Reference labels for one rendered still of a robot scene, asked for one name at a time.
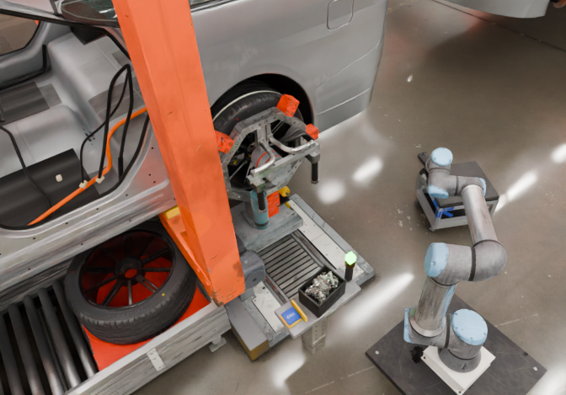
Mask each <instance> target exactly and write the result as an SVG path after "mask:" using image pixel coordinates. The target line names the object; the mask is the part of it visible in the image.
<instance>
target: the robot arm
mask: <svg viewBox="0 0 566 395"><path fill-rule="evenodd" d="M418 159H419V160H420V162H422V164H423V165H424V168H422V170H420V172H419V175H421V177H423V178H424V181H425V183H427V185H428V186H427V187H428V194H429V195H430V196H432V197H435V198H442V199H445V198H448V197H449V195H452V196H461V197H462V201H463V204H464V209H465V212H466V217H467V224H468V227H469V232H470V235H471V239H472V243H473V245H472V247H468V246H461V245H453V244H446V243H432V244H431V245H430V246H429V247H428V249H427V252H426V256H425V260H424V272H425V273H426V277H425V281H424V285H423V289H422V291H421V294H420V298H419V303H418V304H417V305H416V306H415V307H413V308H412V307H407V308H405V319H404V340H405V341H407V342H410V343H412V344H413V343H415V344H423V345H428V346H434V347H437V351H438V355H439V357H440V359H441V361H442V362H443V363H444V365H445V366H447V367H448V368H450V369H451V370H453V371H456V372H460V373H468V372H471V371H474V370H475V369H476V368H477V367H478V365H479V363H480V361H481V348H482V346H483V343H484V341H485V339H486V337H487V332H488V329H487V325H486V323H485V322H484V320H483V318H482V317H481V316H480V315H478V314H477V313H476V312H474V311H472V310H467V309H461V310H458V311H456V312H455V313H454V314H450V313H446V310H447V308H448V306H449V304H450V301H451V299H452V296H453V294H454V292H455V289H456V288H457V284H458V282H459V281H460V280H465V281H471V282H480V281H485V280H489V279H492V278H494V277H495V276H496V275H498V274H499V273H500V272H501V271H502V270H503V268H504V267H505V265H506V262H507V253H506V250H505V247H504V245H503V244H502V243H500V242H499V241H498V239H497V237H496V234H495V231H494V226H493V223H492V221H491V218H490V214H489V210H488V207H487V204H486V201H485V199H484V196H485V192H486V184H485V181H484V179H480V178H471V177H461V176H452V175H450V166H451V162H452V154H451V152H450V151H449V150H448V149H446V148H444V147H440V148H437V149H435V150H434V151H433V152H432V153H431V155H430V156H429V155H428V153H427V152H421V153H418ZM427 181H428V182H427Z"/></svg>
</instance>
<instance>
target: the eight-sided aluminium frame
mask: <svg viewBox="0 0 566 395"><path fill-rule="evenodd" d="M276 120H281V121H284V122H285V123H287V124H289V125H299V126H300V127H301V128H302V129H303V130H304V131H306V129H307V128H306V124H305V123H303V122H302V121H301V120H299V119H298V118H296V117H294V116H292V117H290V116H288V115H285V113H284V112H282V111H281V110H280V109H278V108H276V107H272V108H269V109H267V110H265V111H263V112H261V113H259V114H256V115H254V116H252V117H249V118H247V119H246V120H243V121H240V122H238V123H237V124H236V125H235V126H234V127H233V130H232V132H231V134H230V136H229V137H230V138H231V139H232V140H233V141H234V143H233V145H232V147H231V149H230V150H229V152H228V153H224V152H221V151H219V156H220V160H221V165H222V172H223V177H224V181H225V185H226V190H227V197H228V198H229V199H230V198H232V199H235V200H242V201H246V202H249V203H251V198H250V193H251V191H252V190H251V191H247V190H243V189H237V188H234V187H231V184H230V179H229V175H228V170H227V165H228V163H229V162H230V160H231V159H232V156H233V155H234V153H235V152H236V151H237V149H238V147H239V146H240V144H241V143H242V141H243V139H244V137H245V136H246V135H247V134H248V133H250V132H252V131H255V130H256V129H258V128H261V127H263V126H265V125H267V124H269V123H271V122H274V121H276ZM305 143H307V141H306V140H305V139H304V138H303V137H302V136H300V137H299V138H297V139H296V140H295V147H299V146H301V145H303V144H305ZM304 159H305V157H302V158H300V159H298V160H296V161H295V162H293V163H290V164H288V165H290V166H291V175H290V177H289V179H288V180H287V181H286V182H285V183H283V184H279V185H274V184H272V183H271V182H270V181H269V182H267V183H266V184H265V189H264V190H265V191H266V196H268V195H271V194H272V193H274V192H276V191H277V190H279V189H282V188H284V187H285V186H286V185H287V184H288V182H289V180H290V179H291V177H292V175H293V174H294V173H295V172H296V170H297V169H298V167H299V166H300V164H301V163H302V161H303V160H304Z"/></svg>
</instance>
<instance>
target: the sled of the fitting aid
mask: <svg viewBox="0 0 566 395"><path fill-rule="evenodd" d="M285 205H286V206H287V207H288V208H289V209H290V210H291V211H292V212H293V213H294V218H293V219H291V220H290V221H288V222H286V223H285V224H283V225H281V226H279V227H277V228H276V229H275V230H273V231H271V232H269V233H267V234H265V235H264V236H263V237H261V238H259V239H257V240H255V241H253V242H252V243H250V244H248V245H247V246H245V248H246V249H247V250H248V251H249V250H254V251H255V252H257V253H258V252H259V251H261V250H263V249H264V248H267V247H268V246H270V245H271V244H272V243H275V242H277V241H278V240H280V239H282V238H283V237H285V236H286V235H288V234H290V233H291V232H294V231H295V230H296V229H298V228H300V227H302V226H303V218H302V217H301V216H300V215H299V214H298V213H297V212H296V211H295V210H294V209H293V208H292V207H291V205H290V204H289V203H288V202H286V203H285Z"/></svg>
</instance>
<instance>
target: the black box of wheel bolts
mask: <svg viewBox="0 0 566 395"><path fill-rule="evenodd" d="M345 285H346V280H345V279H344V278H342V277H341V276H340V275H338V274H337V273H336V272H334V271H333V270H332V269H330V268H329V267H328V266H327V265H324V267H322V268H321V269H320V270H319V271H318V272H317V273H316V274H314V275H313V276H312V277H311V278H310V279H309V280H307V281H306V282H305V283H304V284H303V285H302V286H301V287H300V288H298V295H299V302H300V303H301V304H302V305H303V306H305V307H306V308H307V309H308V310H309V311H310V312H312V313H313V314H314V315H315V316H316V317H317V318H320V317H321V316H322V315H323V314H324V313H325V312H326V311H327V310H328V309H329V308H331V306H333V304H335V302H336V301H338V299H340V297H342V295H343V294H345Z"/></svg>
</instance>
